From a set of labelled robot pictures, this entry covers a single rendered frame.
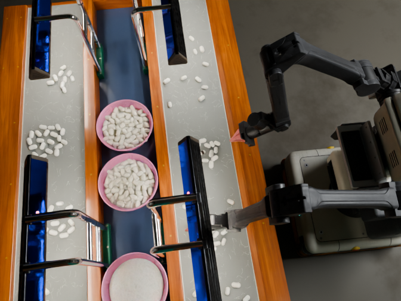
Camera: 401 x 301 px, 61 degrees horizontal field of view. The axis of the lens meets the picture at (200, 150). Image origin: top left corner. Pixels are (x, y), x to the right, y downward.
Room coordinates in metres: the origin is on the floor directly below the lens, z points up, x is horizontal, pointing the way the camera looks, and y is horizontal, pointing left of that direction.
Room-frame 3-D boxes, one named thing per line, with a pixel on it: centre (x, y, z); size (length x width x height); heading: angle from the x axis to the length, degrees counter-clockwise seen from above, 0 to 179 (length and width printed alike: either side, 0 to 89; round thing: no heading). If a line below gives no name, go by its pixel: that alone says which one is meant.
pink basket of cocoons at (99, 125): (0.67, 0.36, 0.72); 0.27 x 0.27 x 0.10
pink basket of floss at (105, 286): (-0.04, 0.24, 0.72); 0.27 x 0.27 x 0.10
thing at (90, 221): (0.10, 0.47, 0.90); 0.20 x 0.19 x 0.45; 10
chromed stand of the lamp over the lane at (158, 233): (0.17, 0.07, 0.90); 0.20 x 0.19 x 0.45; 10
